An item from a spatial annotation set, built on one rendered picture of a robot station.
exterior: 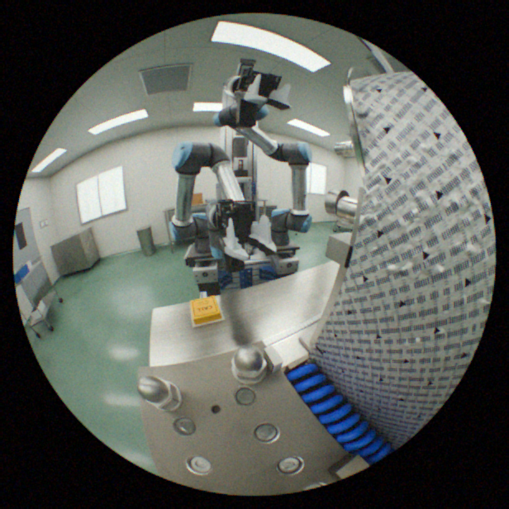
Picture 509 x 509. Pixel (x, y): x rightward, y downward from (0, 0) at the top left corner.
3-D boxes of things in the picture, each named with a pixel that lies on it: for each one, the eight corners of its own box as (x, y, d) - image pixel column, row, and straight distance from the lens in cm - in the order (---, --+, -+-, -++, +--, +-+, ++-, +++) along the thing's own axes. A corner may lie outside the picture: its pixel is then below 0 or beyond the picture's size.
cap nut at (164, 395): (178, 379, 18) (159, 363, 14) (186, 411, 17) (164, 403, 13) (149, 382, 20) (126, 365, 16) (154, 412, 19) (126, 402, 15)
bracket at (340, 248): (313, 328, 38) (350, 187, 24) (330, 346, 36) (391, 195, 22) (297, 338, 35) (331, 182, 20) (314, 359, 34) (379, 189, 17)
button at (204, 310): (216, 301, 43) (214, 294, 41) (221, 319, 38) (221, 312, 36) (192, 306, 43) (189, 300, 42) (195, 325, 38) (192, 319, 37)
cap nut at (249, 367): (257, 350, 18) (258, 329, 14) (273, 376, 17) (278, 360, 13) (227, 360, 18) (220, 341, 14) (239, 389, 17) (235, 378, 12)
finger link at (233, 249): (225, 226, 18) (221, 214, 27) (228, 268, 21) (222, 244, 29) (249, 225, 19) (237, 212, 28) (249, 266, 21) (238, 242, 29)
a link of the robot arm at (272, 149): (274, 149, 102) (214, 107, 73) (290, 149, 97) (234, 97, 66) (272, 165, 97) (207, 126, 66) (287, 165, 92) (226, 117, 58)
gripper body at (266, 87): (249, 66, 35) (235, 69, 47) (238, 102, 35) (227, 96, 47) (285, 77, 38) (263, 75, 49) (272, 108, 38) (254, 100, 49)
